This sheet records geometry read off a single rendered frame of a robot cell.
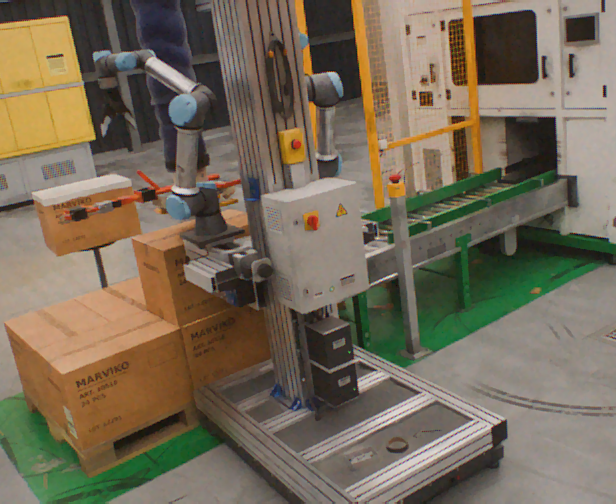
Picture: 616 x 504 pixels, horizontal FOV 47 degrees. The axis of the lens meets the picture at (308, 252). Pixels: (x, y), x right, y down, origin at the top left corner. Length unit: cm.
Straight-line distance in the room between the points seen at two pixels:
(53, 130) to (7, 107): 67
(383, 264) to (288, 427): 127
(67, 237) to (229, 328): 176
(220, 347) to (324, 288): 98
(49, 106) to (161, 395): 775
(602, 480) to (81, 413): 224
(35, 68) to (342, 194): 841
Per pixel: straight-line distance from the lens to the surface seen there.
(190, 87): 308
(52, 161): 1103
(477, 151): 570
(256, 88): 287
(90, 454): 359
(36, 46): 1094
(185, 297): 355
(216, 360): 372
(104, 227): 515
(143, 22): 354
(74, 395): 345
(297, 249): 278
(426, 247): 430
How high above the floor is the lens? 184
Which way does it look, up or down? 17 degrees down
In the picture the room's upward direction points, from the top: 8 degrees counter-clockwise
